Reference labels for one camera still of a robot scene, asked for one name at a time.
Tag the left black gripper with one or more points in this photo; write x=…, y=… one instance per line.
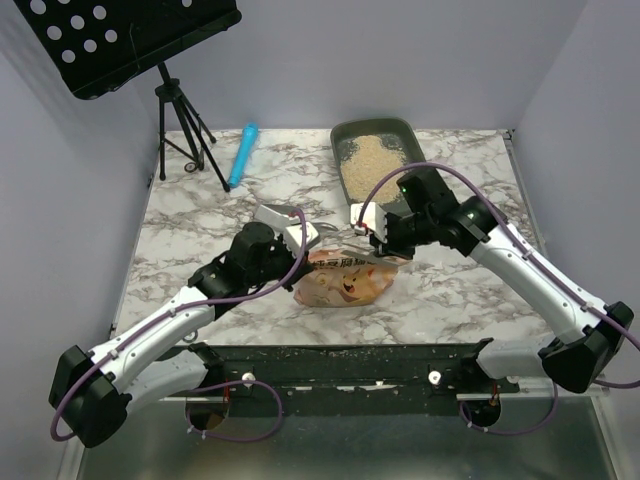
x=302, y=268

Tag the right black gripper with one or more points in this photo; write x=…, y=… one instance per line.
x=388, y=242

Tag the silver metal litter scoop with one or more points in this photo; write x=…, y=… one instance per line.
x=278, y=217

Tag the orange cat litter bag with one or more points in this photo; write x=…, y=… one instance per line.
x=339, y=279

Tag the dark green litter tray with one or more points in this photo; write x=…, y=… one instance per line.
x=394, y=132

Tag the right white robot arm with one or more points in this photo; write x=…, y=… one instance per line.
x=586, y=331

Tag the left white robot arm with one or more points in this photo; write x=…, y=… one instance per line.
x=93, y=392

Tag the beige litter pile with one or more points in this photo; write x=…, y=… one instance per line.
x=368, y=161

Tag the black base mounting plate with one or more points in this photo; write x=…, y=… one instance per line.
x=348, y=380

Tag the black perforated music stand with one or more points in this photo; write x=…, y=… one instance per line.
x=99, y=46

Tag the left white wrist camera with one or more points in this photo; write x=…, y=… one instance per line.
x=300, y=236

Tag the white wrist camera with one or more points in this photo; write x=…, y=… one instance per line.
x=367, y=220
x=300, y=236

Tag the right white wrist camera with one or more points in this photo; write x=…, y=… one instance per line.
x=367, y=220

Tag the blue cylindrical handle tool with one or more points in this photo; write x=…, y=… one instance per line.
x=249, y=136

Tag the aluminium extrusion rail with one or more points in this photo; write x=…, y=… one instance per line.
x=533, y=389

